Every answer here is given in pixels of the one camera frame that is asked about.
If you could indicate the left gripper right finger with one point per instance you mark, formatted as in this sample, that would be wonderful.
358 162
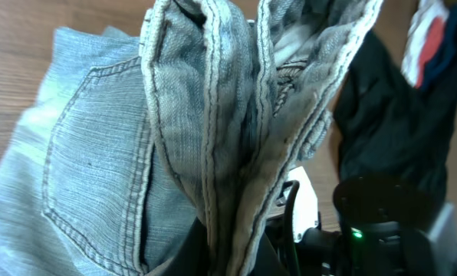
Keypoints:
267 262

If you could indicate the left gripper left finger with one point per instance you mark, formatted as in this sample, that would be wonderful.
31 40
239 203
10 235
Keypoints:
192 258

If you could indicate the light blue denim shorts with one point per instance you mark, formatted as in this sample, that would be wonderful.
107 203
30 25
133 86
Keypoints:
201 116

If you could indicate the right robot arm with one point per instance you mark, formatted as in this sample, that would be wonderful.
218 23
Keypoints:
387 227

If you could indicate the black garment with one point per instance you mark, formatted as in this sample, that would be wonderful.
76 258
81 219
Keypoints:
389 127

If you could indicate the dark blue garment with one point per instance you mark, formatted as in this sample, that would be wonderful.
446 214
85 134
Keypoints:
445 53

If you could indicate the red garment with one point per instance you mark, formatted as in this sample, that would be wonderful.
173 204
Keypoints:
430 47

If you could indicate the white garment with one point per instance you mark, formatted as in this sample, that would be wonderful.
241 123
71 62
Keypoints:
422 18

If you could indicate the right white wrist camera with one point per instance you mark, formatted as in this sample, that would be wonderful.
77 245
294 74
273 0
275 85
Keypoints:
305 211

